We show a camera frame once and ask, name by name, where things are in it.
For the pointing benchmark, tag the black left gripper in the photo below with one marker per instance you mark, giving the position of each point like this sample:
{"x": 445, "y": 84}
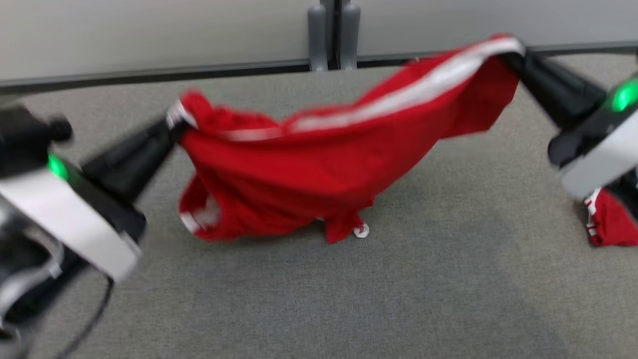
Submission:
{"x": 99, "y": 204}

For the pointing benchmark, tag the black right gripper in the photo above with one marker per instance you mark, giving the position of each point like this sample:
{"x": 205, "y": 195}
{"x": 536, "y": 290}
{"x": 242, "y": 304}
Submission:
{"x": 593, "y": 129}

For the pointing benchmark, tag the red white basketball jersey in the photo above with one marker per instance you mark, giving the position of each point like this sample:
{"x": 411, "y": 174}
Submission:
{"x": 613, "y": 224}

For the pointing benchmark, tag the red shorts with white stripe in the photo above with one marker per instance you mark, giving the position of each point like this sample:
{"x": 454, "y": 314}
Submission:
{"x": 324, "y": 164}

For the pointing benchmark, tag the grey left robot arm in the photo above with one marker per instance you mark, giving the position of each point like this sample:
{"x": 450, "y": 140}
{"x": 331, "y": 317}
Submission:
{"x": 25, "y": 279}

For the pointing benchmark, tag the grey fabric upholstered platform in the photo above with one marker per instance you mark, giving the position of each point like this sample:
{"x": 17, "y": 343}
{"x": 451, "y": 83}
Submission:
{"x": 349, "y": 299}

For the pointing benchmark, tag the grey partition base rail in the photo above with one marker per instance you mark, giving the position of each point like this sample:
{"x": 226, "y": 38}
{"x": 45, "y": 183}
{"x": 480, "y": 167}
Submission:
{"x": 573, "y": 50}
{"x": 149, "y": 75}

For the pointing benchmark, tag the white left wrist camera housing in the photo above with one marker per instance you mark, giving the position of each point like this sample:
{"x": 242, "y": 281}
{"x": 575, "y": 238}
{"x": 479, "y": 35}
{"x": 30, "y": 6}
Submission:
{"x": 65, "y": 219}

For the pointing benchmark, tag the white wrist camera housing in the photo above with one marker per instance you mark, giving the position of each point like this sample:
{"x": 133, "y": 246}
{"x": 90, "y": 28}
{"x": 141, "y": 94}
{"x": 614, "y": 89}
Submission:
{"x": 603, "y": 164}
{"x": 65, "y": 219}

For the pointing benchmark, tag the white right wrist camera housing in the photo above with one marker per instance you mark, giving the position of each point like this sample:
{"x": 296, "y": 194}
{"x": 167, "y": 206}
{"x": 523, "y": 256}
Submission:
{"x": 603, "y": 164}

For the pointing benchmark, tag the grey rounded post foot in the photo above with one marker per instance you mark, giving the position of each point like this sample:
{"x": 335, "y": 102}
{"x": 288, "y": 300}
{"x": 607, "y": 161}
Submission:
{"x": 316, "y": 35}
{"x": 350, "y": 35}

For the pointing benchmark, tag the grey vertical partition post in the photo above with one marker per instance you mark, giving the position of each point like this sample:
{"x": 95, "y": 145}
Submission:
{"x": 330, "y": 20}

